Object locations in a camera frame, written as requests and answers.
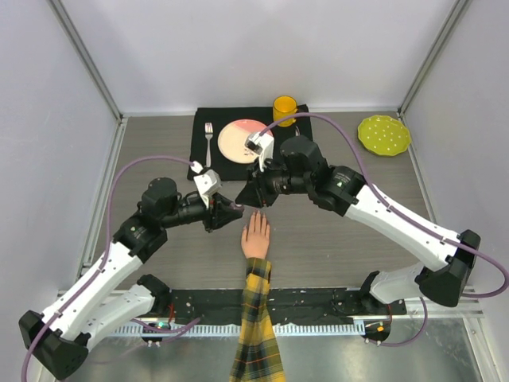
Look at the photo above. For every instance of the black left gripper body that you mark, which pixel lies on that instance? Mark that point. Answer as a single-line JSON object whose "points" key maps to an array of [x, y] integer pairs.
{"points": [[210, 216]]}

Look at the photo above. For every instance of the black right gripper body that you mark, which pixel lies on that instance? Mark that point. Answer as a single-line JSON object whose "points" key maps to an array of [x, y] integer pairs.
{"points": [[270, 184]]}

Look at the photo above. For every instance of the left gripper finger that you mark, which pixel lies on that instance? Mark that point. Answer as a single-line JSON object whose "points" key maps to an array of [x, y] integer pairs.
{"points": [[225, 202], [224, 217]]}

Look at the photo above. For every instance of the purple nail polish bottle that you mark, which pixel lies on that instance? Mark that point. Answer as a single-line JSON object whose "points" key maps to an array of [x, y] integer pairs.
{"points": [[238, 207]]}

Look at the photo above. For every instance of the yellow plaid sleeve forearm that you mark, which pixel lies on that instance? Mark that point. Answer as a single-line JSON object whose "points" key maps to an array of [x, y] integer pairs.
{"points": [[257, 356]]}

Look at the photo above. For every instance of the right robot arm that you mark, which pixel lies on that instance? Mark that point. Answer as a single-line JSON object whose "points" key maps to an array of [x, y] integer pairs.
{"points": [[444, 257]]}

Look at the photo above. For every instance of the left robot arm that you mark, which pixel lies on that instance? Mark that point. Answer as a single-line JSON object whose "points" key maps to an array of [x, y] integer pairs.
{"points": [[63, 334]]}

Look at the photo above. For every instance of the mannequin hand with painted nails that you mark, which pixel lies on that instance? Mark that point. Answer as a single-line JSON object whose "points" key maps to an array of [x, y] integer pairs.
{"points": [[255, 238]]}

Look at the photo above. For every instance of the pink cream plate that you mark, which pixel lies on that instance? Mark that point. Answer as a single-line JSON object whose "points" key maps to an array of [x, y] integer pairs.
{"points": [[232, 138]]}

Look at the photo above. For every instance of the silver fork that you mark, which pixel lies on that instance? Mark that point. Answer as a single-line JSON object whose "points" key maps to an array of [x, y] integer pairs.
{"points": [[208, 132]]}

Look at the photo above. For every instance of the yellow mug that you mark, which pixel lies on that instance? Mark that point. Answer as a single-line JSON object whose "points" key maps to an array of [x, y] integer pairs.
{"points": [[285, 105]]}

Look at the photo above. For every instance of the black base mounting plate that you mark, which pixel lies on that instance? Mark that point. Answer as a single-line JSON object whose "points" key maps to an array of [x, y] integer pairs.
{"points": [[313, 306]]}

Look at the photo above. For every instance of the green polka dot plate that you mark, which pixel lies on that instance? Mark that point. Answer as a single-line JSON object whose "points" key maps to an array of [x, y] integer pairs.
{"points": [[383, 135]]}

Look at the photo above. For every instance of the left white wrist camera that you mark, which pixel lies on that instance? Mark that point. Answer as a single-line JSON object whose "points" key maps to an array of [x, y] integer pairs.
{"points": [[207, 184]]}

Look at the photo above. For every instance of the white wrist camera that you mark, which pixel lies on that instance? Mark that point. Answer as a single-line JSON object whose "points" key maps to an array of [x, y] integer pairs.
{"points": [[207, 184], [262, 144]]}

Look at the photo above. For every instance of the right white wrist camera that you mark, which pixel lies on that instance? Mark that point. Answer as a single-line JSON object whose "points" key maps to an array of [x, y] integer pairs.
{"points": [[262, 144]]}

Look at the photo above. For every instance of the white slotted cable duct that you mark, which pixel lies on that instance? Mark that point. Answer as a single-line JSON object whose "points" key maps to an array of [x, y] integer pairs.
{"points": [[356, 329]]}

